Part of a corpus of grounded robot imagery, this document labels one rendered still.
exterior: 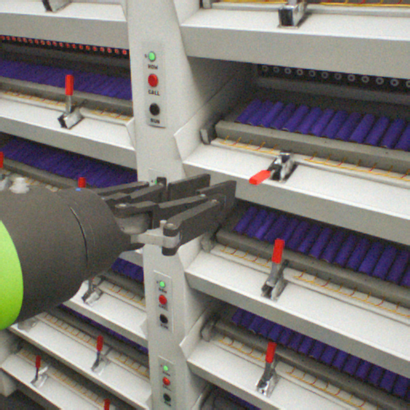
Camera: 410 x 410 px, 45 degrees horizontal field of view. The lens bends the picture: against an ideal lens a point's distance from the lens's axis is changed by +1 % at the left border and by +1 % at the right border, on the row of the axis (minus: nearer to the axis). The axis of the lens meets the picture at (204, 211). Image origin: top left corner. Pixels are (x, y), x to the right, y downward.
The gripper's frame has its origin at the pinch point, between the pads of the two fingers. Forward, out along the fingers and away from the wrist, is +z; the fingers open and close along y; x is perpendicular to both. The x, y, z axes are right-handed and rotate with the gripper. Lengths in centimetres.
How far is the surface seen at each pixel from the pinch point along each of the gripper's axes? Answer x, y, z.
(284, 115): 6.5, -4.2, 26.7
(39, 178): -16, -62, 26
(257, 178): 0.3, 0.8, 10.8
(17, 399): -91, -82, 32
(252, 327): -33.4, -6.6, 30.7
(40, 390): -78, -68, 30
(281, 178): -0.5, 1.4, 16.7
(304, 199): -2.7, 5.0, 17.0
